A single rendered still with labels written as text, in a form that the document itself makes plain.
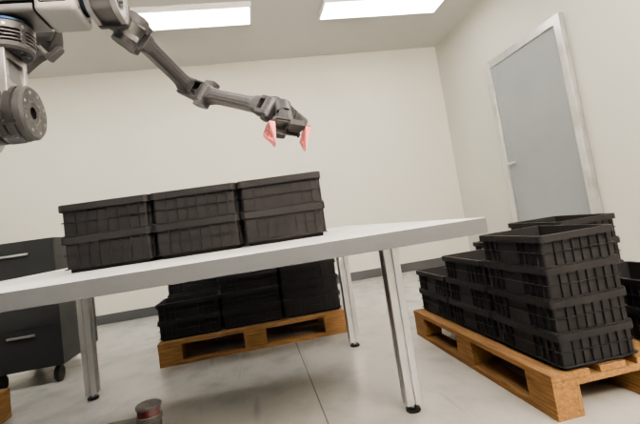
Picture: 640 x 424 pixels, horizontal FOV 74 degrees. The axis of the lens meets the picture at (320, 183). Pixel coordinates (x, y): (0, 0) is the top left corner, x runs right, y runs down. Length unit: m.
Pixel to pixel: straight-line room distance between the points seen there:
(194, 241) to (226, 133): 3.67
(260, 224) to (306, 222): 0.16
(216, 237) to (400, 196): 4.00
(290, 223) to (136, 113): 4.02
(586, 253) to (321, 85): 4.15
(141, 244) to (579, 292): 1.49
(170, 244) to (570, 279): 1.37
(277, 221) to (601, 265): 1.12
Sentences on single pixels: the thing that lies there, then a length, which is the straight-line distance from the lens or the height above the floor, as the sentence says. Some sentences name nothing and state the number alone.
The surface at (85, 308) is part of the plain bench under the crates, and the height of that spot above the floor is 0.48.
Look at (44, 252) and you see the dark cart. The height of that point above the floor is 0.81.
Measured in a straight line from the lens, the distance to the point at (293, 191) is 1.52.
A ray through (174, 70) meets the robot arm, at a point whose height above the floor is 1.37.
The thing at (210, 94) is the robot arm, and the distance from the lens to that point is 1.71.
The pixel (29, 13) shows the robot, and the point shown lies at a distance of 1.37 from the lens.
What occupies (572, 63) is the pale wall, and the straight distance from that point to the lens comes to 4.01.
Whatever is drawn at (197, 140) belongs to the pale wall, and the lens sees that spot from 5.16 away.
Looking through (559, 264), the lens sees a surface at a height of 0.49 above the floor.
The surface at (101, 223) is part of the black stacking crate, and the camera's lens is 1.63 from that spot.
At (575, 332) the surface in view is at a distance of 1.73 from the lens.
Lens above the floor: 0.75
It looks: 5 degrees up
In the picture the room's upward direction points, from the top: 8 degrees counter-clockwise
